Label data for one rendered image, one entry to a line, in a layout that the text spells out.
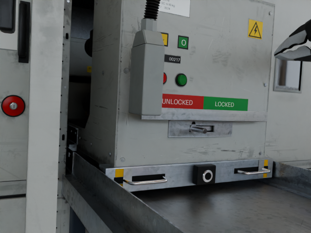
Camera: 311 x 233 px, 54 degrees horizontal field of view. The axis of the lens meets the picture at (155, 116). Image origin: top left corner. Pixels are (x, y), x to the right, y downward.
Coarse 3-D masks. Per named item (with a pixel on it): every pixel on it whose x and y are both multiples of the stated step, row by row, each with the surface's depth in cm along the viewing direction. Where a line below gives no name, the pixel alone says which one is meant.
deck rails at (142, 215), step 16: (80, 160) 86; (80, 176) 86; (96, 176) 73; (272, 176) 96; (288, 176) 90; (304, 176) 86; (96, 192) 73; (112, 192) 63; (128, 192) 56; (304, 192) 85; (112, 208) 63; (128, 208) 56; (144, 208) 50; (128, 224) 56; (144, 224) 50; (160, 224) 45
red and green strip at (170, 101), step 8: (168, 96) 77; (176, 96) 78; (184, 96) 79; (192, 96) 80; (200, 96) 81; (168, 104) 77; (176, 104) 78; (184, 104) 79; (192, 104) 80; (200, 104) 82; (208, 104) 83; (216, 104) 84; (224, 104) 85; (232, 104) 87; (240, 104) 88
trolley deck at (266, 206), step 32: (64, 192) 89; (160, 192) 80; (192, 192) 81; (224, 192) 83; (256, 192) 84; (288, 192) 86; (96, 224) 62; (192, 224) 60; (224, 224) 61; (256, 224) 62; (288, 224) 63
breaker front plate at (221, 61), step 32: (128, 0) 70; (192, 0) 78; (224, 0) 83; (256, 0) 88; (128, 32) 71; (192, 32) 79; (224, 32) 84; (128, 64) 71; (192, 64) 80; (224, 64) 84; (256, 64) 90; (128, 96) 72; (224, 96) 85; (256, 96) 91; (128, 128) 72; (160, 128) 76; (224, 128) 86; (256, 128) 92; (128, 160) 73; (160, 160) 77; (192, 160) 82
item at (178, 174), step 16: (224, 160) 86; (240, 160) 88; (256, 160) 91; (272, 160) 94; (112, 176) 70; (144, 176) 74; (160, 176) 76; (176, 176) 78; (192, 176) 81; (224, 176) 86; (240, 176) 89; (256, 176) 92
